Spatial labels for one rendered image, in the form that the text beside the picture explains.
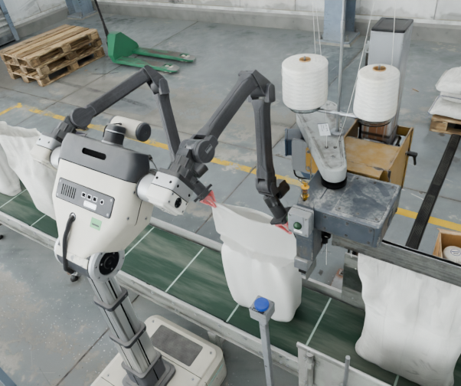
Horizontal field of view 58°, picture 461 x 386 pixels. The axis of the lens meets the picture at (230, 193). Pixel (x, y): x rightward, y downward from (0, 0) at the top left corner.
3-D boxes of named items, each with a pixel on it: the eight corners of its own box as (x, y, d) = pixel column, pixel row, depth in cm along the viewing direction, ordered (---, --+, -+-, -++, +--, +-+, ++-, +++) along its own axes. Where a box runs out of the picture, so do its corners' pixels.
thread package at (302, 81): (275, 109, 156) (273, 65, 145) (294, 89, 167) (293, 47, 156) (316, 117, 148) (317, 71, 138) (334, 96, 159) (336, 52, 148)
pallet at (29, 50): (2, 60, 618) (-3, 50, 609) (67, 32, 688) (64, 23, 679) (33, 68, 576) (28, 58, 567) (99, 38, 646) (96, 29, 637)
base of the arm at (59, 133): (53, 138, 158) (76, 152, 169) (64, 120, 160) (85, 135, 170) (40, 134, 162) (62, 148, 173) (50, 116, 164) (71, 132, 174)
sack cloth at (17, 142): (27, 211, 313) (-20, 128, 267) (51, 194, 325) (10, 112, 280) (67, 232, 289) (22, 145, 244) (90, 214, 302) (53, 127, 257)
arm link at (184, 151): (173, 159, 139) (183, 161, 135) (186, 132, 141) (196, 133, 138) (191, 171, 145) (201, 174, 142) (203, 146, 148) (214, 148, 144)
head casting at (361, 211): (295, 256, 159) (293, 197, 141) (320, 216, 174) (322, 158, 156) (373, 285, 145) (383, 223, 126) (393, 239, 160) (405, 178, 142)
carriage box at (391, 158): (323, 215, 180) (325, 155, 161) (351, 172, 201) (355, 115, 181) (380, 233, 169) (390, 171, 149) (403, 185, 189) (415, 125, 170)
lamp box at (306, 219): (288, 231, 146) (287, 212, 140) (293, 223, 148) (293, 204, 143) (308, 237, 142) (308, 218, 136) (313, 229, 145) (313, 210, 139)
